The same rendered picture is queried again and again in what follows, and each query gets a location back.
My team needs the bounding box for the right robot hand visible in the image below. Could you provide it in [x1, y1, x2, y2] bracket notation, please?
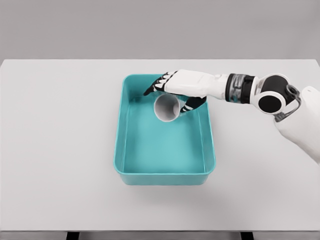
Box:
[143, 69, 215, 113]

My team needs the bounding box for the white paper cup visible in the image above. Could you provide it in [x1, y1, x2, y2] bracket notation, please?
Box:
[153, 92, 181, 123]

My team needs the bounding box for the teal plastic basket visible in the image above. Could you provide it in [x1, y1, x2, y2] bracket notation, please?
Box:
[113, 73, 217, 186]

